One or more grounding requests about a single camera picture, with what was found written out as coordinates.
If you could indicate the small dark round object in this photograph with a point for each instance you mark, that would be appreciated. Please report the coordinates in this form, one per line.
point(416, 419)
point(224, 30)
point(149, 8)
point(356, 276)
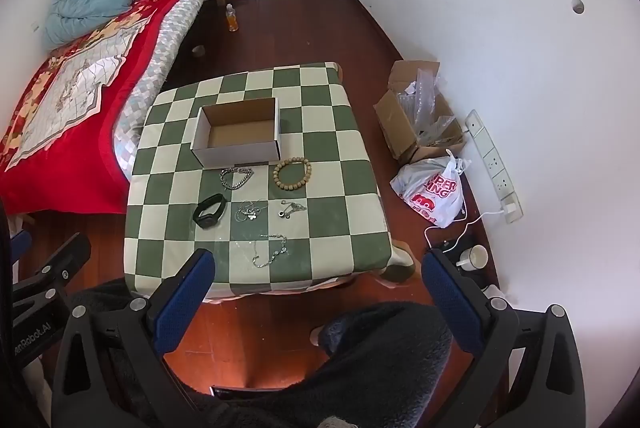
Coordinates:
point(198, 51)

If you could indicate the white power strip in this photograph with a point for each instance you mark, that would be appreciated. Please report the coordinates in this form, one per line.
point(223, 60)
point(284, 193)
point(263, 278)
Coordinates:
point(492, 158)

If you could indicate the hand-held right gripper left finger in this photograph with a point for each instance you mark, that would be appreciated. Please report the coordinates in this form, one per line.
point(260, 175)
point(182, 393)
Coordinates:
point(185, 295)

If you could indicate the clear plastic packaging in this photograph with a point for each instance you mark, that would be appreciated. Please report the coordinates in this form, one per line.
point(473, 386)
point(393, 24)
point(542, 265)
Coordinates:
point(425, 108)

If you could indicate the diamond patterned mattress sheet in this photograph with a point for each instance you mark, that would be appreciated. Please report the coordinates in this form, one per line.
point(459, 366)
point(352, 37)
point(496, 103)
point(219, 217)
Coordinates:
point(165, 58)

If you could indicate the round wall hole cap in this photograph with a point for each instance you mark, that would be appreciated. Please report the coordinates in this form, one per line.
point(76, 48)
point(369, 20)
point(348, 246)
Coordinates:
point(578, 6)

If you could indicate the orange drink bottle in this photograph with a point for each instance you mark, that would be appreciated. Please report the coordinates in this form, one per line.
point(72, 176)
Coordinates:
point(232, 21)

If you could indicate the brown cardboard box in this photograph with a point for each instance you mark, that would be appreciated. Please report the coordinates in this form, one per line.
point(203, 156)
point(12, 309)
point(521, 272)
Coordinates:
point(395, 113)

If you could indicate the red floral blanket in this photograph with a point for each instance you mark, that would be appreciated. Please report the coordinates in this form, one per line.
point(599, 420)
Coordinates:
point(130, 53)

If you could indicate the person's right leg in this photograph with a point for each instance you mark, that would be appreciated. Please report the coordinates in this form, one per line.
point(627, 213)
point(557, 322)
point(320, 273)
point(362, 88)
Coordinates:
point(375, 358)

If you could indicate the white charger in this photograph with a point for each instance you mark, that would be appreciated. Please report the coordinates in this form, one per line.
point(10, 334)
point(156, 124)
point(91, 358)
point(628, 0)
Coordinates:
point(511, 208)

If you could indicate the green checkered tablecloth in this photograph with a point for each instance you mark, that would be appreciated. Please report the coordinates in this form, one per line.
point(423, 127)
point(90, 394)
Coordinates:
point(325, 118)

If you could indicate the white printed plastic bag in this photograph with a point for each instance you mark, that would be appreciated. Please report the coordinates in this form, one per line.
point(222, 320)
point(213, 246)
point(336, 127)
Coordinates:
point(425, 188)

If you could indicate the black smart band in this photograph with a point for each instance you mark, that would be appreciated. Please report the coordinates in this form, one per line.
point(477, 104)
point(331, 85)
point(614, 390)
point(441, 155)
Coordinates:
point(202, 219)

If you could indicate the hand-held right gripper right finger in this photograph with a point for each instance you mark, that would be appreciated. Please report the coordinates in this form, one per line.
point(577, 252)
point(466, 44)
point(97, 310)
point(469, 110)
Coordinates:
point(450, 300)

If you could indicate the white mug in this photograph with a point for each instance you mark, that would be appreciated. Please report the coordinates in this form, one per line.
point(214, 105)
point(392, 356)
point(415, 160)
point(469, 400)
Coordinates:
point(475, 255)

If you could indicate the white cardboard box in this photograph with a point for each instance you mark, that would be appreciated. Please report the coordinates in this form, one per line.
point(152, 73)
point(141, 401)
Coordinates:
point(235, 156)

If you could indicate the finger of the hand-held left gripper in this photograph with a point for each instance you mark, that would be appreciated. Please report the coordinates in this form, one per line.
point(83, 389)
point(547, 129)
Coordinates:
point(65, 258)
point(21, 248)

